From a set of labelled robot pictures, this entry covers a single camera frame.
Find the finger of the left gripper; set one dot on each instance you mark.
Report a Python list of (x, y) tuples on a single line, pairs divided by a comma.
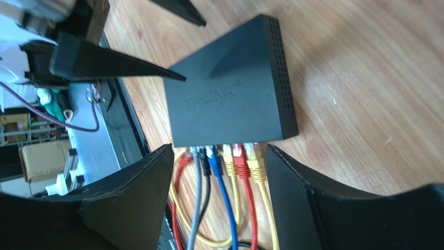
[(183, 9)]

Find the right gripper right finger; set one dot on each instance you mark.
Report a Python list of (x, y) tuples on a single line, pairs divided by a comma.
[(314, 211)]

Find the aluminium frame rail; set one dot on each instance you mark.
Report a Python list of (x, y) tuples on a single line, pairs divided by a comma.
[(96, 156)]

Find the cardboard box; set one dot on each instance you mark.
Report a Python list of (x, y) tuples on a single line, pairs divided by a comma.
[(44, 161)]

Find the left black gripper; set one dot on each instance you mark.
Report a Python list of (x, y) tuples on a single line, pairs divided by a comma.
[(74, 58)]

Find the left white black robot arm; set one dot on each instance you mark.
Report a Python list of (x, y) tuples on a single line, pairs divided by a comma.
[(55, 43)]

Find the black network switch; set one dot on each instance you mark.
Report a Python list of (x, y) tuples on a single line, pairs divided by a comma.
[(237, 89)]

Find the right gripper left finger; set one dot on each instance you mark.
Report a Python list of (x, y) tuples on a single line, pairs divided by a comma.
[(124, 210)]

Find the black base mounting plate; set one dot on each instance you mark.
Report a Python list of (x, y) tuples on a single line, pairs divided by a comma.
[(123, 125)]

